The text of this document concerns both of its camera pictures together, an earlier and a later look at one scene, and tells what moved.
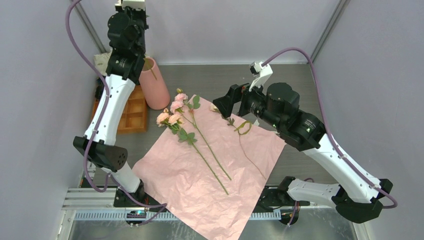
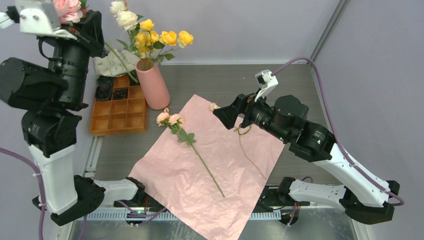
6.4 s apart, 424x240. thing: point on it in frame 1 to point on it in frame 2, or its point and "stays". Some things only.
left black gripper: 128,10 to 89,31
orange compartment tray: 134,117 stays
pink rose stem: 185,107 to 70,11
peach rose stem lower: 174,121 stays
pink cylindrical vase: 153,84 stays
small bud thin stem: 243,129 stays
